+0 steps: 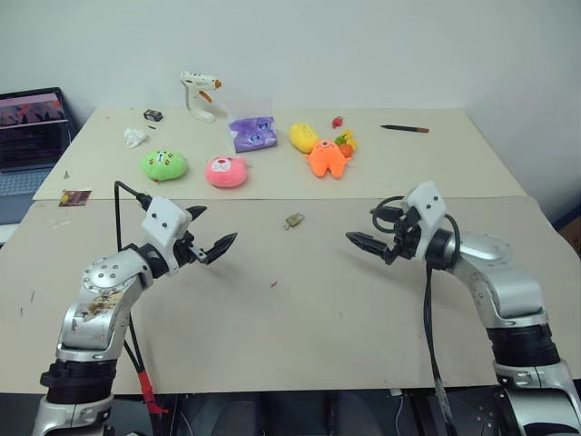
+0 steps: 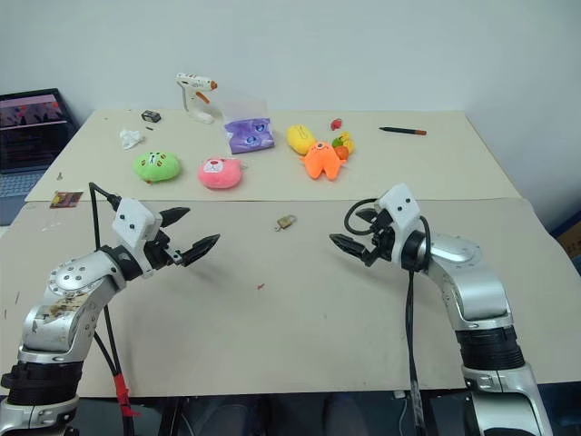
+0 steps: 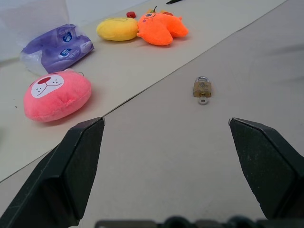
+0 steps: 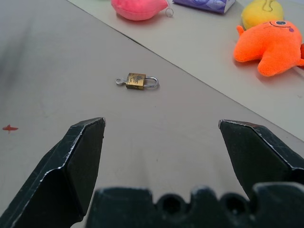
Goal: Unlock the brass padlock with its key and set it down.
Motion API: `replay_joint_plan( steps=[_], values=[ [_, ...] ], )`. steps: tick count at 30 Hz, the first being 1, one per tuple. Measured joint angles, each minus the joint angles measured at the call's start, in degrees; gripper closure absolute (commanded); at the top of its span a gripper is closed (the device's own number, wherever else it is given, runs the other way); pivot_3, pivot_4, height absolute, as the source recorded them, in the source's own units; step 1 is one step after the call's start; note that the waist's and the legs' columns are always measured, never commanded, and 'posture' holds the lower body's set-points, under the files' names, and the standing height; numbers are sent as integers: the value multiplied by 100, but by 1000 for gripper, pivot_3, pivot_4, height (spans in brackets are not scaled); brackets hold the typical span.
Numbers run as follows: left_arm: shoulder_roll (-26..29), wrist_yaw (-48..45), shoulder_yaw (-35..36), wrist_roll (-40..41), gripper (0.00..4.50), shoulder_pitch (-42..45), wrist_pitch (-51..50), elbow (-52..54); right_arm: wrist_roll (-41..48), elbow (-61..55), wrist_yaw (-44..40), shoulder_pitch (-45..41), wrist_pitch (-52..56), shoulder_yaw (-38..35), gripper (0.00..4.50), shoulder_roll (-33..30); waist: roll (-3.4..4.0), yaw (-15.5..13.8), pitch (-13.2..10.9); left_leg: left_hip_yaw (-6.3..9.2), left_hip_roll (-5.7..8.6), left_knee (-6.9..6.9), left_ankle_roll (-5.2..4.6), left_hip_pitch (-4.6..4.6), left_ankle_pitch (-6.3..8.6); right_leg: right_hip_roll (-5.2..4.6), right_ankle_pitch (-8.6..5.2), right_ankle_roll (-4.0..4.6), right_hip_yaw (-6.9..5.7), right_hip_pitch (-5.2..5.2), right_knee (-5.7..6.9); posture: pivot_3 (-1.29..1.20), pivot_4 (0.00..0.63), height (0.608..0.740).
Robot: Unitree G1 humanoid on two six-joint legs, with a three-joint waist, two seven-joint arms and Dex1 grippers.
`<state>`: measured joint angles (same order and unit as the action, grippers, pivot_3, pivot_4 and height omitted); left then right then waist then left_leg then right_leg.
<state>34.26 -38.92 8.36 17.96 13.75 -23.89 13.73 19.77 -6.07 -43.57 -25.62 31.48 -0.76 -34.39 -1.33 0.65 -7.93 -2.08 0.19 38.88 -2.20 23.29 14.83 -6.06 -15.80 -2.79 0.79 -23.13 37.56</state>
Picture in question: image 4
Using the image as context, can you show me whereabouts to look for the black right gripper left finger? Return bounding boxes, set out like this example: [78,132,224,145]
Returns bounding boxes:
[0,117,106,228]

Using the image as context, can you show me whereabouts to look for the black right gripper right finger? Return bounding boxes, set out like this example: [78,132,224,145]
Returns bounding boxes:
[218,119,304,201]

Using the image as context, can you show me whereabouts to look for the orange plush toy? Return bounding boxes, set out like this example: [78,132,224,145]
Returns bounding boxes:
[233,19,304,77]

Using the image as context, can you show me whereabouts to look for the small brass padlock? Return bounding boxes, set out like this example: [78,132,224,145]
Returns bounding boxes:
[126,72,159,91]

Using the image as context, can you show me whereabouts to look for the yellow plush toy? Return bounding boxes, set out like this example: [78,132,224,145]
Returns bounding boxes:
[241,0,285,30]

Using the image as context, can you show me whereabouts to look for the purple tissue pack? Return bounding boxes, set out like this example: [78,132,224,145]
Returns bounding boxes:
[172,0,236,15]

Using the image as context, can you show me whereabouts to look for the pink plush toy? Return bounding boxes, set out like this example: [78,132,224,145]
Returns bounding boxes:
[111,0,170,21]

